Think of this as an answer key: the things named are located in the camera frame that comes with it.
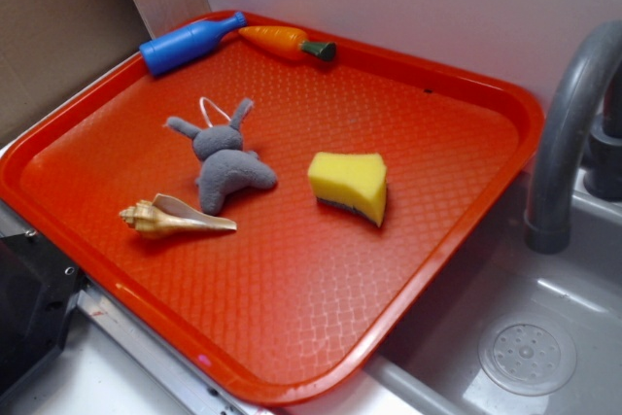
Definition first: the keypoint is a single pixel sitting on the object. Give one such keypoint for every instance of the grey plush bunny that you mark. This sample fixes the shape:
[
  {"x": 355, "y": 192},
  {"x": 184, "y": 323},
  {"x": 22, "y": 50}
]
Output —
[{"x": 226, "y": 167}]

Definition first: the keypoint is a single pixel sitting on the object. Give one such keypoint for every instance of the grey toy faucet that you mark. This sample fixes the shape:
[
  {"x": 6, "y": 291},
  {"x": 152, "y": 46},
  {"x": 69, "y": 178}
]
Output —
[{"x": 583, "y": 121}]

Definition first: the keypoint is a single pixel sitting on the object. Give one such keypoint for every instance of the beige conch seashell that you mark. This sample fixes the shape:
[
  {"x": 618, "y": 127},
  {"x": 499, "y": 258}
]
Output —
[{"x": 167, "y": 215}]

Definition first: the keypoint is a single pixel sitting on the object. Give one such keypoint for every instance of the orange plastic toy carrot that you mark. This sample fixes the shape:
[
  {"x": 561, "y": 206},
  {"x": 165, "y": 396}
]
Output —
[{"x": 288, "y": 42}]

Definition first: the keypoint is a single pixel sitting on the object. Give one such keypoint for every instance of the brown cardboard panel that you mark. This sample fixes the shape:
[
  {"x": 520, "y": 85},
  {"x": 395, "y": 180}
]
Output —
[{"x": 51, "y": 49}]

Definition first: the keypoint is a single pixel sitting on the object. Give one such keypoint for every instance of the yellow and green sponge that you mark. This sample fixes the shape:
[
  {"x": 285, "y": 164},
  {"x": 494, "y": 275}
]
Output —
[{"x": 357, "y": 182}]

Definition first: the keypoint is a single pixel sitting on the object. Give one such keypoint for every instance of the blue plastic toy bottle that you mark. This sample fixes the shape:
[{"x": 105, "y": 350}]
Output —
[{"x": 188, "y": 43}]

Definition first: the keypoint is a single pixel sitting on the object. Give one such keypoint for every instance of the red plastic tray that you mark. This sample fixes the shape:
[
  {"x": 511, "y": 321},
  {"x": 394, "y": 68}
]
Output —
[{"x": 296, "y": 299}]

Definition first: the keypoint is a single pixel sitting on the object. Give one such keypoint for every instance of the grey toy sink basin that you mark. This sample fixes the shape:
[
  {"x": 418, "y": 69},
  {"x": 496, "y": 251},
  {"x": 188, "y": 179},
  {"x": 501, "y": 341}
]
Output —
[{"x": 505, "y": 330}]

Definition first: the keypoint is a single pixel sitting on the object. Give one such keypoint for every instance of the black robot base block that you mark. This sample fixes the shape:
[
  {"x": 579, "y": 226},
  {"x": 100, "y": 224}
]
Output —
[{"x": 39, "y": 293}]

